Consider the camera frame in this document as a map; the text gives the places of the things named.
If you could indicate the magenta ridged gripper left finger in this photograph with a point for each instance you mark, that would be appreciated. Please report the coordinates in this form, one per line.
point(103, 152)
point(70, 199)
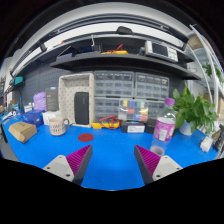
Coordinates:
point(72, 167)

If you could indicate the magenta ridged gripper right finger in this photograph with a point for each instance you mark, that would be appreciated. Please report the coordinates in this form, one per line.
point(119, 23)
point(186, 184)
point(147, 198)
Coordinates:
point(153, 167)

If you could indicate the red round coaster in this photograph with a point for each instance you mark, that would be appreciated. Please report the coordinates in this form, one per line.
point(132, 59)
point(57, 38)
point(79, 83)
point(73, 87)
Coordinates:
point(86, 137)

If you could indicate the clear bottle with purple label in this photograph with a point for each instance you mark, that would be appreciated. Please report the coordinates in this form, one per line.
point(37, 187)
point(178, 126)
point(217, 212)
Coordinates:
point(164, 128)

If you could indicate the patterned ceramic mug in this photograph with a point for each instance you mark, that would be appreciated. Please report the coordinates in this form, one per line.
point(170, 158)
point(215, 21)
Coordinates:
point(58, 126)

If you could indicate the small black white box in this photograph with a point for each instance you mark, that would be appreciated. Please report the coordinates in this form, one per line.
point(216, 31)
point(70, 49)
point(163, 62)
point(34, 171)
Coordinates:
point(132, 127)

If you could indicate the white tag box right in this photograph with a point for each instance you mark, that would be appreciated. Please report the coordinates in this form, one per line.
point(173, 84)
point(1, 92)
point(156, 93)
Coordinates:
point(206, 144)

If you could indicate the yellow multimeter with red leads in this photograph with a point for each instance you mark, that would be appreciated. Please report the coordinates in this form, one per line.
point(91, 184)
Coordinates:
point(109, 122)

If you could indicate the clear compartment box coloured parts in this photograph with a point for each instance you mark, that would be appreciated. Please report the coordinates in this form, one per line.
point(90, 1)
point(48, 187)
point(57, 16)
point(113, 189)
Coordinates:
point(133, 110)

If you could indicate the blue box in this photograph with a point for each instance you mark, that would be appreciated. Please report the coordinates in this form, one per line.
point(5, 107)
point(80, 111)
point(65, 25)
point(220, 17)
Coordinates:
point(33, 117)

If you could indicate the brown cardboard box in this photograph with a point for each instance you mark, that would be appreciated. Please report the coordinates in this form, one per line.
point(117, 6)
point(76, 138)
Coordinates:
point(22, 131)

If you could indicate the green potted plant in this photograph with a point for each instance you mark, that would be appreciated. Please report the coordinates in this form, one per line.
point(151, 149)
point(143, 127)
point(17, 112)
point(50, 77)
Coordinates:
point(196, 111)

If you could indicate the black rectangular speaker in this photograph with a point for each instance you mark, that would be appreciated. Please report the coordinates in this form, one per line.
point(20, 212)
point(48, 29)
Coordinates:
point(81, 108)

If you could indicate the dark grey carton box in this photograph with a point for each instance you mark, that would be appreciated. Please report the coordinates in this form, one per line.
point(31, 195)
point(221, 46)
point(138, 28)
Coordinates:
point(52, 99)

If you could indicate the purple plastic bag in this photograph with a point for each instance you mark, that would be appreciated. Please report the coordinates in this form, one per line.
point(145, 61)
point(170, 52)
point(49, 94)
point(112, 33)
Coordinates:
point(40, 101)

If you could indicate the grey drawer organiser cabinet right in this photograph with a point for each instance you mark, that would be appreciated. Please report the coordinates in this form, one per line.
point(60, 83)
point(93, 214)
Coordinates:
point(153, 89)

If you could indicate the grey drawer organiser cabinet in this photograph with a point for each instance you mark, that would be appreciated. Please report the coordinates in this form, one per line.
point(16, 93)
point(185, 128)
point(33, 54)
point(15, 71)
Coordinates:
point(110, 86)
point(153, 89)

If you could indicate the white pegboard tray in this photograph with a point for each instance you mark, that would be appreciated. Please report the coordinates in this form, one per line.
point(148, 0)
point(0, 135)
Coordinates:
point(67, 87)

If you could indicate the grey drawer organiser cabinet left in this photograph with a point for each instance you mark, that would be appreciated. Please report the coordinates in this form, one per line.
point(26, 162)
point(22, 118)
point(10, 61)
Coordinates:
point(110, 86)

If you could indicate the dark grey upper shelf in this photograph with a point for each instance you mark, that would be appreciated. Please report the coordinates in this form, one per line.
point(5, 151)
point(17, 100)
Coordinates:
point(125, 62)

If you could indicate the white oscilloscope on shelf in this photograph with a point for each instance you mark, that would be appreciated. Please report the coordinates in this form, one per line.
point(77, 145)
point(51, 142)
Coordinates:
point(161, 51)

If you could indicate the yellow tool on shelf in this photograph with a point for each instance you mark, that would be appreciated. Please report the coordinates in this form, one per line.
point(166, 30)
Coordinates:
point(118, 50)

